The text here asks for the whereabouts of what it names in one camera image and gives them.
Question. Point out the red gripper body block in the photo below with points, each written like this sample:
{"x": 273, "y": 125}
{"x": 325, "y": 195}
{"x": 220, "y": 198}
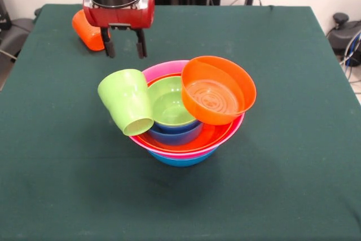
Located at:
{"x": 118, "y": 16}

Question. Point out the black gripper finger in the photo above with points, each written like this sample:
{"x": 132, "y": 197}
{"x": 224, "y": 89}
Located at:
{"x": 108, "y": 44}
{"x": 141, "y": 44}

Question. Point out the orange cup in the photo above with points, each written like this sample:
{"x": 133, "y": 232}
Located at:
{"x": 87, "y": 36}

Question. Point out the green cup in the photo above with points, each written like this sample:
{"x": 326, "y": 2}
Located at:
{"x": 127, "y": 100}

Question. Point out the small green bowl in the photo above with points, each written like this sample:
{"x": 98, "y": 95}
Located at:
{"x": 166, "y": 102}

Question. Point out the small orange bowl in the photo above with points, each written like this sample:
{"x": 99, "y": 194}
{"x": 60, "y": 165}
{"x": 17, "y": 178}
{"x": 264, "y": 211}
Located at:
{"x": 214, "y": 94}

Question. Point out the small light blue bowl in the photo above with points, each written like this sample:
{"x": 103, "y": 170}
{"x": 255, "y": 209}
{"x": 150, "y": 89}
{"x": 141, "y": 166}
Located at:
{"x": 177, "y": 139}

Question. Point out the large pink bowl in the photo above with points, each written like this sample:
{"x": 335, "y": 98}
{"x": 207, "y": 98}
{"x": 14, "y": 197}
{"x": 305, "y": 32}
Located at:
{"x": 158, "y": 69}

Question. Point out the grey wheeled base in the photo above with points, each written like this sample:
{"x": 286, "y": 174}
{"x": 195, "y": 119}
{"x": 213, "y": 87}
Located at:
{"x": 344, "y": 35}
{"x": 17, "y": 32}

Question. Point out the black equipment box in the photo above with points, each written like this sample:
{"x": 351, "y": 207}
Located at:
{"x": 4, "y": 15}

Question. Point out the large orange bowl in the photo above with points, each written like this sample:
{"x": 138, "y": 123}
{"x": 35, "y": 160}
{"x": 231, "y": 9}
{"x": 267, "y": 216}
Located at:
{"x": 214, "y": 136}

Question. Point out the large blue bowl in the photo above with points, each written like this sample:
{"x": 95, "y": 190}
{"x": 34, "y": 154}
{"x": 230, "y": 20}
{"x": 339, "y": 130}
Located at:
{"x": 180, "y": 162}

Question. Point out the dark green tablecloth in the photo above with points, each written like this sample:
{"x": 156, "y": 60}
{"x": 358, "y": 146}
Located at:
{"x": 70, "y": 167}

